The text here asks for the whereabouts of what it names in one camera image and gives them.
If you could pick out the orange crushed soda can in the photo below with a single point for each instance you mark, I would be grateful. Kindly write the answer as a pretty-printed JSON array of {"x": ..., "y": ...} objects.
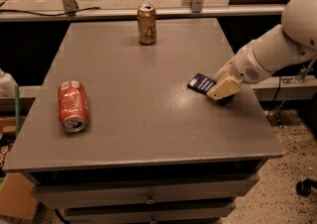
[{"x": 73, "y": 111}]

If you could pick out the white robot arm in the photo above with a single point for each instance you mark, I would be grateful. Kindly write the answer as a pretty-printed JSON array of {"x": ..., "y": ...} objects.
[{"x": 293, "y": 41}]

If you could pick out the upper drawer knob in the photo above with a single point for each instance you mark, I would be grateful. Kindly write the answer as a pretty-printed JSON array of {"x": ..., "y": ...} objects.
[{"x": 150, "y": 200}]

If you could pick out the grey drawer cabinet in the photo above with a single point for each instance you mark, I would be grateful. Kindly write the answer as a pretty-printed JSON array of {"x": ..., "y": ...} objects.
[{"x": 147, "y": 132}]

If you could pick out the white plastic jug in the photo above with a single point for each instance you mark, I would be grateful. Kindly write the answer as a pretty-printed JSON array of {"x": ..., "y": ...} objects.
[{"x": 7, "y": 83}]

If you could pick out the cardboard box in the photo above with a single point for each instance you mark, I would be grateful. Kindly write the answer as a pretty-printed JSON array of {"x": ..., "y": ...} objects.
[{"x": 17, "y": 205}]

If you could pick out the blue rxbar wrapper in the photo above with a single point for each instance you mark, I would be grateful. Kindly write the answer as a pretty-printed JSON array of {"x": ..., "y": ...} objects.
[{"x": 201, "y": 83}]

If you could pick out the green pole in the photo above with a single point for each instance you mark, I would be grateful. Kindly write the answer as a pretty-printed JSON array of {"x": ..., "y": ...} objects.
[{"x": 17, "y": 109}]

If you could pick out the black chair caster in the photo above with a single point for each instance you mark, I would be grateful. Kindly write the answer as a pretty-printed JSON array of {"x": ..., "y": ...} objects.
[{"x": 304, "y": 187}]

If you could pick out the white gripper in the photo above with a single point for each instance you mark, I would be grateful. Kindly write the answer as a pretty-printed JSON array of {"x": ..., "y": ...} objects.
[{"x": 243, "y": 64}]

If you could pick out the gold upright can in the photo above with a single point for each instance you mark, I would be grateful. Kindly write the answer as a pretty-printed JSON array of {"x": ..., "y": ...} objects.
[{"x": 147, "y": 24}]

